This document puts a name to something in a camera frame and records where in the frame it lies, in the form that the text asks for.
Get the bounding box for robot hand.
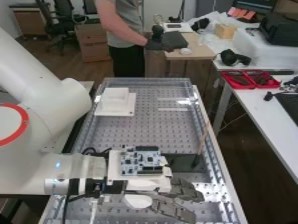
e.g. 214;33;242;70
97;144;206;224

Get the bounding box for clear box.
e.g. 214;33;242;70
38;77;248;224

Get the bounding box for thin stick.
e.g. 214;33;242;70
191;121;211;168

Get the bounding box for small white box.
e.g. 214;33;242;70
93;87;136;118

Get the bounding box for wooden desk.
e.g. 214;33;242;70
144;30;216;88

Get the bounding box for white desk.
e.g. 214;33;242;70
187;10;298;76
211;73;298;185

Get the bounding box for red tray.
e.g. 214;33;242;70
243;69;281;90
219;69;258;91

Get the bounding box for black flat object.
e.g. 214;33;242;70
151;24;190;53

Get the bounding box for cardboard box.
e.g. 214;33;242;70
73;22;113;64

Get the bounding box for black keyboard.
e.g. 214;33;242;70
272;92;298;127

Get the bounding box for black headphones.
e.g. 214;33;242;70
218;48;252;67

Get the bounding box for person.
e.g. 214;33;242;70
94;0;175;79

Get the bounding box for small wooden box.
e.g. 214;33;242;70
214;22;238;40

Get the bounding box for black office chair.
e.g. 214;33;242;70
34;0;89;56

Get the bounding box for black case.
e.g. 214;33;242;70
258;13;298;47

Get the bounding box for black cable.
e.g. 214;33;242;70
79;145;111;158

